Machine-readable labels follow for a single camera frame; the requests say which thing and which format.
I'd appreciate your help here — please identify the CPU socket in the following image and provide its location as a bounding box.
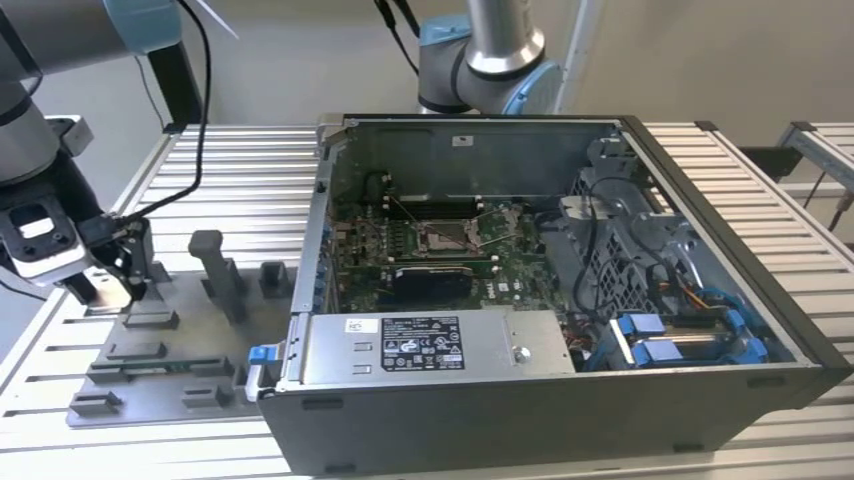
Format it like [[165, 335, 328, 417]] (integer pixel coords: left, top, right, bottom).
[[418, 219, 476, 254]]

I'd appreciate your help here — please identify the small grey wrist box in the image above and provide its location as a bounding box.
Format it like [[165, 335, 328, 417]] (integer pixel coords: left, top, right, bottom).
[[44, 114, 96, 152]]

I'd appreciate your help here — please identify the black frame post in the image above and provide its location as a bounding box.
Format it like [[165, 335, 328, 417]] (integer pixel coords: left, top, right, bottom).
[[144, 47, 206, 132]]

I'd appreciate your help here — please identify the hard disk in blue carrier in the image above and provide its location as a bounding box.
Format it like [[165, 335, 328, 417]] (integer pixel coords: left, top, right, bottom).
[[240, 342, 288, 401]]

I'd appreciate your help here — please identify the black graphics card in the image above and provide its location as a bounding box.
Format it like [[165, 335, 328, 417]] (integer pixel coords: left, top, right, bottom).
[[390, 264, 476, 305]]

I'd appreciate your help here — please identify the aluminium slat side table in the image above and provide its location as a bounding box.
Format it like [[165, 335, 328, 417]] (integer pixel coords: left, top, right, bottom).
[[778, 119, 854, 201]]

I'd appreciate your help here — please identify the grey drive cage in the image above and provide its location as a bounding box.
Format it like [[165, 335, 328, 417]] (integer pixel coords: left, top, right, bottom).
[[539, 134, 795, 374]]

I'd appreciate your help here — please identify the metal socket cover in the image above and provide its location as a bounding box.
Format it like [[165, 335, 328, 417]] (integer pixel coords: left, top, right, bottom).
[[474, 204, 523, 247]]

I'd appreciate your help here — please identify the black camera cable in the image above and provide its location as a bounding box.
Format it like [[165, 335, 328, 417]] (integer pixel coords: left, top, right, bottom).
[[109, 0, 214, 224]]

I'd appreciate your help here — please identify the silver power supply unit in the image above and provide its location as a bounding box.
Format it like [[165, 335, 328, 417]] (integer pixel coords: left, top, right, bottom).
[[296, 309, 579, 386]]

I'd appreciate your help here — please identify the black open PC case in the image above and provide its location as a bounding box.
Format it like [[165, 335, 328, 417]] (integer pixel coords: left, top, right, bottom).
[[256, 113, 854, 474]]

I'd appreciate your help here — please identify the grey parts rack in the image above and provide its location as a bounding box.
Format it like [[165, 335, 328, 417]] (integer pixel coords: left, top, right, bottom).
[[64, 229, 299, 429]]

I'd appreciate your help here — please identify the blue disk carrier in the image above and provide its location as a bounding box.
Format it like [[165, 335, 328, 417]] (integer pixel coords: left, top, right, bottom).
[[623, 312, 669, 337], [630, 338, 686, 369]]

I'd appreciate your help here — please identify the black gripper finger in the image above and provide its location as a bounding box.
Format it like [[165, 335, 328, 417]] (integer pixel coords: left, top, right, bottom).
[[64, 271, 95, 307], [128, 217, 157, 302]]

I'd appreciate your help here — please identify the black RAM slot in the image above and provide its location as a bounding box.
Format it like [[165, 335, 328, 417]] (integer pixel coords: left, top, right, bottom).
[[396, 196, 483, 215]]

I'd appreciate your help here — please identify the black bracket between tables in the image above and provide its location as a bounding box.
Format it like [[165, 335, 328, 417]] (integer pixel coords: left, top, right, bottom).
[[737, 145, 803, 186]]

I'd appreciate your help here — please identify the black arm base cable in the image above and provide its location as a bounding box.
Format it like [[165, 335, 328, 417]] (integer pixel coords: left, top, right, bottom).
[[372, 0, 426, 76]]

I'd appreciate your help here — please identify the green motherboard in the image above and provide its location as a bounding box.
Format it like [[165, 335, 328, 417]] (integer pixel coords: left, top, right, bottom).
[[326, 194, 582, 321]]

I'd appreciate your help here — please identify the thin wire locking lever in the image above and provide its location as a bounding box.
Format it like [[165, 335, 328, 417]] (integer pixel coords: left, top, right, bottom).
[[391, 196, 463, 242]]

